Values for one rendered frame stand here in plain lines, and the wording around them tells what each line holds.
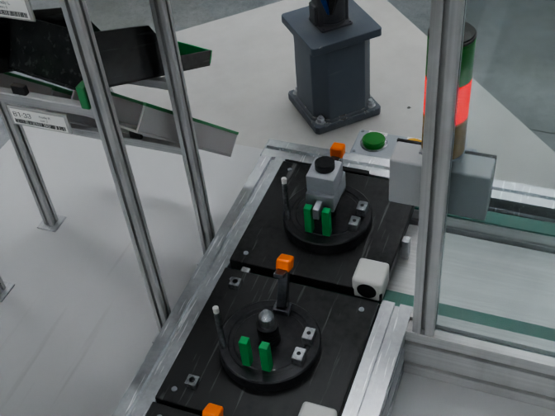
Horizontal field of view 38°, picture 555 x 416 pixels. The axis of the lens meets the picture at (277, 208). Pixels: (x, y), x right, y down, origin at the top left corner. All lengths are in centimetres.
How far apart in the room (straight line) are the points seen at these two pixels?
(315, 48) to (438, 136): 63
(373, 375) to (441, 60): 46
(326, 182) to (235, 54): 75
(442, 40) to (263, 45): 109
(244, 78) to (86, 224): 51
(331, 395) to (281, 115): 75
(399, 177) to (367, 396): 30
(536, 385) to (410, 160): 39
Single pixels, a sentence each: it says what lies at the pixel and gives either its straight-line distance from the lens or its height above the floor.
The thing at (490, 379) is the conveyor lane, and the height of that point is 90.
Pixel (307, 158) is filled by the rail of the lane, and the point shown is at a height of 96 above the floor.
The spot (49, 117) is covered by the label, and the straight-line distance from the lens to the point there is 103.
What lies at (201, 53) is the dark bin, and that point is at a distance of 122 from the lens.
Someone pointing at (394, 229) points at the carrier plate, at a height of 97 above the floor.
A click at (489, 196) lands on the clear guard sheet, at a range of 95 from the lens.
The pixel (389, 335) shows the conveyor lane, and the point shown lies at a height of 95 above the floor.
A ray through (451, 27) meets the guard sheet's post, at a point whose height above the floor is 145.
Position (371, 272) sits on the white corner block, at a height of 99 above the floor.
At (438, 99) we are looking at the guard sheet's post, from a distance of 87.
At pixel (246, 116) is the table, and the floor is 86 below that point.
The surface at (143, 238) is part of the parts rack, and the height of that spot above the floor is 109.
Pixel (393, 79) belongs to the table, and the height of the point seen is 86.
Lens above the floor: 187
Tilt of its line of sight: 44 degrees down
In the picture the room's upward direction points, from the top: 6 degrees counter-clockwise
